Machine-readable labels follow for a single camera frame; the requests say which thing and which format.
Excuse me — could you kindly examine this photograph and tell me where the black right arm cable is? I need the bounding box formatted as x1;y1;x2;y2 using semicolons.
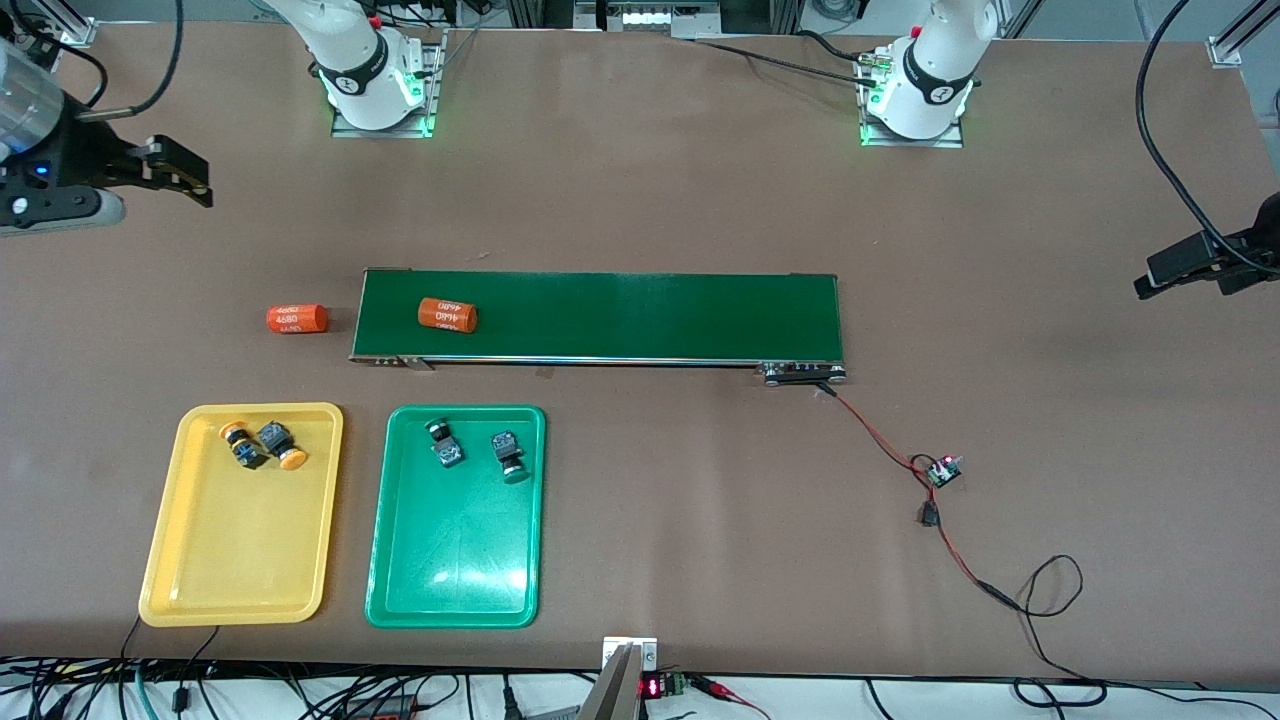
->
0;0;186;119

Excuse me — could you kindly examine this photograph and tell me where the black cable with ferrite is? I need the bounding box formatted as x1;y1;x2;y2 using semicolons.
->
172;625;221;713

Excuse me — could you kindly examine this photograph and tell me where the yellow mushroom push button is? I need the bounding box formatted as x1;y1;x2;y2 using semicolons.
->
219;421;269;470
256;421;308;472

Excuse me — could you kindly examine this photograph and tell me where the green plastic tray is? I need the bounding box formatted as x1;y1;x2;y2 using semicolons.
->
365;404;548;629

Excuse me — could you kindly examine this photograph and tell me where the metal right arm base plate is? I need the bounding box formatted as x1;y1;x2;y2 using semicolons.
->
330;28;447;139

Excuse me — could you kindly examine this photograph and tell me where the aluminium frame profile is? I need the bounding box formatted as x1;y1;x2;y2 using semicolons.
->
1207;0;1280;69
35;0;98;48

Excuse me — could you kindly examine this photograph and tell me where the orange cylinder with 4680 print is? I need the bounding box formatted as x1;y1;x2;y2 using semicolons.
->
267;304;329;335
417;297;479;335

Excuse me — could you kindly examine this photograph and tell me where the green mushroom push button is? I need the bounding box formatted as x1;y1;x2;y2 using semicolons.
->
489;430;532;486
424;418;466;470

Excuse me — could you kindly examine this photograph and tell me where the grey machine with light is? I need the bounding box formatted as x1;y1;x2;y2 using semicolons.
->
573;0;723;39

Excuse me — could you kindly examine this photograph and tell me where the small controller board with wires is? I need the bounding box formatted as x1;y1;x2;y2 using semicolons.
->
815;382;1023;613

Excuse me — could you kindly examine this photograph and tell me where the yellow plastic tray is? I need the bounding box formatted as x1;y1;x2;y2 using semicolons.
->
138;402;345;628

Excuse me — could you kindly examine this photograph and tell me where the thin black looped cable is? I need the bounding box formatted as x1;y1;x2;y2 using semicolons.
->
1010;555;1109;706

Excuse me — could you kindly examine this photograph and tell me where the black cable on table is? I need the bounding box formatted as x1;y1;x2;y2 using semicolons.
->
693;28;881;86

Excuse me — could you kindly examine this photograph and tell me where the green conveyor belt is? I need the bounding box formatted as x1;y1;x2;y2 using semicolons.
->
350;267;849;386

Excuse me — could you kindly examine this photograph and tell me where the red probe cable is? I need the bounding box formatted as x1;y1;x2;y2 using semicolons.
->
688;675;773;720

